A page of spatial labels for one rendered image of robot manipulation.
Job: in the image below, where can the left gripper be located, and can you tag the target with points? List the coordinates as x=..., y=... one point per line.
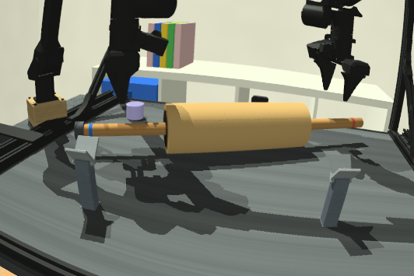
x=357, y=69

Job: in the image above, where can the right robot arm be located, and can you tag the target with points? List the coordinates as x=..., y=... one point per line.
x=48, y=54

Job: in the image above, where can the lavender cylinder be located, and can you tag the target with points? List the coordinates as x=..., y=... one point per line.
x=135, y=110

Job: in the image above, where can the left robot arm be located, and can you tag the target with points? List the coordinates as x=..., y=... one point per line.
x=341, y=20

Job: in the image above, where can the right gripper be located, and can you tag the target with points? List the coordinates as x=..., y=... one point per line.
x=122, y=38

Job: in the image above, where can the wooden rolling pin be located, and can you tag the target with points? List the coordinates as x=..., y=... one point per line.
x=225, y=127

